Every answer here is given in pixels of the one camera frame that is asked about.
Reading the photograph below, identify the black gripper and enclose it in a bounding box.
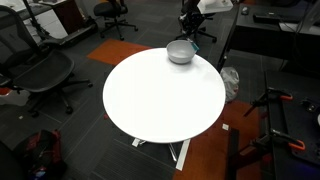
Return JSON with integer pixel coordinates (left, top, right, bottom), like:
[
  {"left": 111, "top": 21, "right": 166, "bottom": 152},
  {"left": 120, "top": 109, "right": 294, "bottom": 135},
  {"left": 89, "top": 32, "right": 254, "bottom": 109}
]
[{"left": 180, "top": 1, "right": 202, "bottom": 43}]

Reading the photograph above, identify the grey round bowl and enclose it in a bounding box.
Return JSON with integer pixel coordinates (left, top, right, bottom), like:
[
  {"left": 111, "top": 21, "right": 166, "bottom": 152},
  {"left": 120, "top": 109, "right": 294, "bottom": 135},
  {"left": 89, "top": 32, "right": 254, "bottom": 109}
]
[{"left": 165, "top": 39, "right": 197, "bottom": 65}]

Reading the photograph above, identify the grey computer mouse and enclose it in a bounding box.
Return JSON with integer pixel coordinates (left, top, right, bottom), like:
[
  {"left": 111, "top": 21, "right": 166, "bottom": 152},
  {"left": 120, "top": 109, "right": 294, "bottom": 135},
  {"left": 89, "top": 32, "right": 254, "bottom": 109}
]
[{"left": 240, "top": 5, "right": 251, "bottom": 16}]

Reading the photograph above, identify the white plastic bag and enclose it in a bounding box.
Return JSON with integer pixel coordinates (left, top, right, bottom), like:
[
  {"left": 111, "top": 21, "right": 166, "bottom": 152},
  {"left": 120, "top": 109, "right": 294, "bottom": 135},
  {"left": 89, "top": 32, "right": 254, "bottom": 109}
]
[{"left": 219, "top": 66, "right": 241, "bottom": 103}]

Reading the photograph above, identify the black office desk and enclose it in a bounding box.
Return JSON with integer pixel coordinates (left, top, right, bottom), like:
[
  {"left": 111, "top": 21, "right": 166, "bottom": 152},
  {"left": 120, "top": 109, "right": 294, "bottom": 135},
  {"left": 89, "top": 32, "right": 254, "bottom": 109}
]
[{"left": 216, "top": 0, "right": 320, "bottom": 73}]

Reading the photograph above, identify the black keyboard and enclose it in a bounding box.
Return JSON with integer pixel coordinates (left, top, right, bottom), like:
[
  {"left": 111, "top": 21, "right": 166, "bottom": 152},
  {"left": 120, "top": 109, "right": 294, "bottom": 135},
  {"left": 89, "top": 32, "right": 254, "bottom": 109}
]
[{"left": 252, "top": 12, "right": 282, "bottom": 25}]

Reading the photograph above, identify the black padded office chair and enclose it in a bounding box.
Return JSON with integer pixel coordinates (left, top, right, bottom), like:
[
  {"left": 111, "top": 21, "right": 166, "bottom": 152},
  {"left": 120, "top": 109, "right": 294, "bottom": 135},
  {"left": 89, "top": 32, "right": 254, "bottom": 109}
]
[{"left": 93, "top": 0, "right": 139, "bottom": 42}]

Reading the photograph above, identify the white table base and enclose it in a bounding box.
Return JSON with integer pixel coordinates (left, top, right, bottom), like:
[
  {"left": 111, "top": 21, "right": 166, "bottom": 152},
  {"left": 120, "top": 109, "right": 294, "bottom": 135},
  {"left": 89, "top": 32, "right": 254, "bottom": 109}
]
[{"left": 131, "top": 137, "right": 192, "bottom": 172}]

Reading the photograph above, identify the black workbench leg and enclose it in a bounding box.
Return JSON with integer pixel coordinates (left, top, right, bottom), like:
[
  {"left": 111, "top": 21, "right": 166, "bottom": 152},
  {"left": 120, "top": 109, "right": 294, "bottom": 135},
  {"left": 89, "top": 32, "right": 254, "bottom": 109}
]
[{"left": 225, "top": 128, "right": 241, "bottom": 180}]

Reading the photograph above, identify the black workbench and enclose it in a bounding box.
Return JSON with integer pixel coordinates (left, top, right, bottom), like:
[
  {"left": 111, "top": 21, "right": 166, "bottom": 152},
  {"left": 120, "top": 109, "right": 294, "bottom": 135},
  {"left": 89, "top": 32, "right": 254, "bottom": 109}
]
[{"left": 264, "top": 69, "right": 320, "bottom": 180}]

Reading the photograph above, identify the desk with white panel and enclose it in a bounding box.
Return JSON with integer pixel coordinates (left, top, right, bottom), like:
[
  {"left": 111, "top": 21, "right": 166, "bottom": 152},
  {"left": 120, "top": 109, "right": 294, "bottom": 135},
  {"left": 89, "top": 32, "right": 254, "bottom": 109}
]
[{"left": 0, "top": 0, "right": 99, "bottom": 48}]

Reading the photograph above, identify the black mesh office chair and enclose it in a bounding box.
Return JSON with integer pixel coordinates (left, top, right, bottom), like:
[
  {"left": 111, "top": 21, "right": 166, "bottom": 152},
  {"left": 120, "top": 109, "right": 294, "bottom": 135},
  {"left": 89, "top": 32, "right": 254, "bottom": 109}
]
[{"left": 0, "top": 4, "right": 94, "bottom": 118}]

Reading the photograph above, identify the red black tool bag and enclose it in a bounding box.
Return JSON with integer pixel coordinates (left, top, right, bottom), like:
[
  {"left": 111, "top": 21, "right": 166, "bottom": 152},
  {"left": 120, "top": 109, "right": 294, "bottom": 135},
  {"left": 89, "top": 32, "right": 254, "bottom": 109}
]
[{"left": 14, "top": 129, "right": 68, "bottom": 180}]

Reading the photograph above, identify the orange handled bar clamp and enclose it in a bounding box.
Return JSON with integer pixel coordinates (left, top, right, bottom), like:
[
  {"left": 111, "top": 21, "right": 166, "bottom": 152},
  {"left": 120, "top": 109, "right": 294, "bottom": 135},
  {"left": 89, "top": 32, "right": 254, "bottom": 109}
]
[
  {"left": 243, "top": 86, "right": 294, "bottom": 118},
  {"left": 251, "top": 128, "right": 307, "bottom": 156}
]

